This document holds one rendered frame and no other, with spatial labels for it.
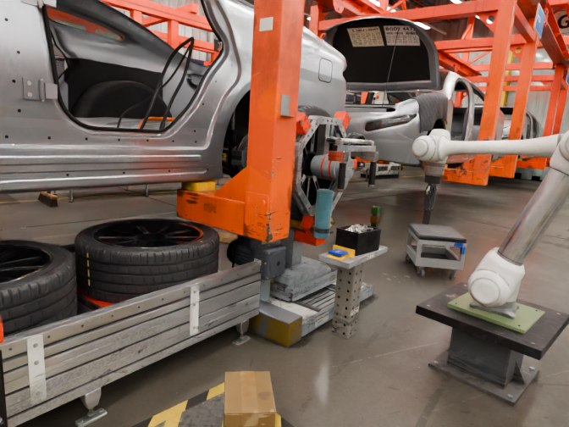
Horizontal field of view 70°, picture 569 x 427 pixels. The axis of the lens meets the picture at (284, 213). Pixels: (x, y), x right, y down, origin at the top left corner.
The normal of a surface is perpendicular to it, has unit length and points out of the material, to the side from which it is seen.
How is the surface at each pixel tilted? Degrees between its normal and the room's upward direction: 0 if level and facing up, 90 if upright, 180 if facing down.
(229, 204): 90
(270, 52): 90
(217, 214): 90
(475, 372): 90
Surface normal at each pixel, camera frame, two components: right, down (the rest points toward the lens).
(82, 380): 0.78, 0.17
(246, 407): 0.07, -0.98
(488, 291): -0.65, 0.18
